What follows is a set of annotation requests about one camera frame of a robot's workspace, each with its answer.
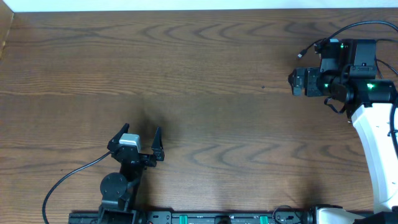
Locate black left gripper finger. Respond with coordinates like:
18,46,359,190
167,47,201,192
107,123,129,148
151,127,165,161

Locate thick black USB cable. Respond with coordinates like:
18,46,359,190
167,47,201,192
297,39,326,60

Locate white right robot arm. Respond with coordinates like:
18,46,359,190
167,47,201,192
288,39,397,223

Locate black left camera cable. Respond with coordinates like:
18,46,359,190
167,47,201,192
42,151,113,224

